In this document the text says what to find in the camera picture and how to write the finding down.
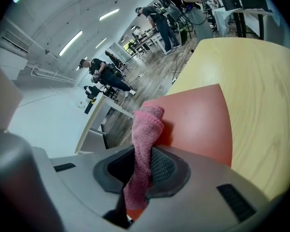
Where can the white carton boxes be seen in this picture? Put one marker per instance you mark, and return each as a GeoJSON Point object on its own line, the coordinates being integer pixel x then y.
{"type": "Point", "coordinates": [81, 105]}

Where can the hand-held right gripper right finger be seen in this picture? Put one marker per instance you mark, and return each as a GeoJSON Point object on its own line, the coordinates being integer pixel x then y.
{"type": "Point", "coordinates": [195, 214]}

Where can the red mat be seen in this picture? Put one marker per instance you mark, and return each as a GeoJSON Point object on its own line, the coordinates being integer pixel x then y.
{"type": "Point", "coordinates": [195, 120]}

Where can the red cloth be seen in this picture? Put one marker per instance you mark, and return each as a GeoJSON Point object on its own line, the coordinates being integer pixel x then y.
{"type": "Point", "coordinates": [145, 134]}

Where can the black flat box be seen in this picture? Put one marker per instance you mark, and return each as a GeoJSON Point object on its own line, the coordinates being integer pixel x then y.
{"type": "Point", "coordinates": [89, 106]}

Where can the ceiling light strip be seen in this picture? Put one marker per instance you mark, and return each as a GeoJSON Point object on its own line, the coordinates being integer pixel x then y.
{"type": "Point", "coordinates": [70, 43]}
{"type": "Point", "coordinates": [109, 14]}
{"type": "Point", "coordinates": [101, 43]}

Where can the white ceiling air conditioner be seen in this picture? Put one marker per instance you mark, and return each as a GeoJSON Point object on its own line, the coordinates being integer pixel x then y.
{"type": "Point", "coordinates": [13, 41]}

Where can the white grid top table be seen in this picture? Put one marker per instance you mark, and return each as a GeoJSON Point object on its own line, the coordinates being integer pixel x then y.
{"type": "Point", "coordinates": [96, 120]}

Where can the dark top white-legged table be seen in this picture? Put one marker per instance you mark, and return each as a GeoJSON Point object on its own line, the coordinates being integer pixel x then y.
{"type": "Point", "coordinates": [151, 36]}

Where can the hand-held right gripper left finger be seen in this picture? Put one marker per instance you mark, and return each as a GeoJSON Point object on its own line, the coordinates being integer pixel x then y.
{"type": "Point", "coordinates": [75, 197]}

